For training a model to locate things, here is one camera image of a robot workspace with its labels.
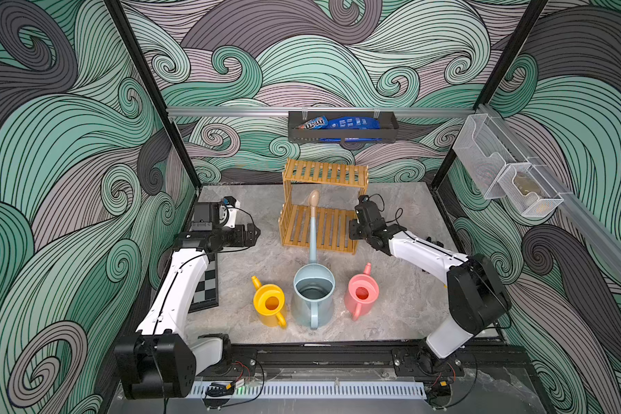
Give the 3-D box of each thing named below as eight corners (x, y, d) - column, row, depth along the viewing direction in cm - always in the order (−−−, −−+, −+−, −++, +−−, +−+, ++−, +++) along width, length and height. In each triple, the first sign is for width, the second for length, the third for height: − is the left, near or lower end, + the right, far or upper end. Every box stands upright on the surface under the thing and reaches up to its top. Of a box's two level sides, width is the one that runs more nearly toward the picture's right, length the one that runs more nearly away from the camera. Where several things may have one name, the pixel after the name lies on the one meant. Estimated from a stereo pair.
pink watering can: (347, 323, 82) (352, 311, 73) (342, 279, 92) (346, 263, 83) (374, 323, 82) (383, 311, 73) (367, 279, 92) (374, 263, 83)
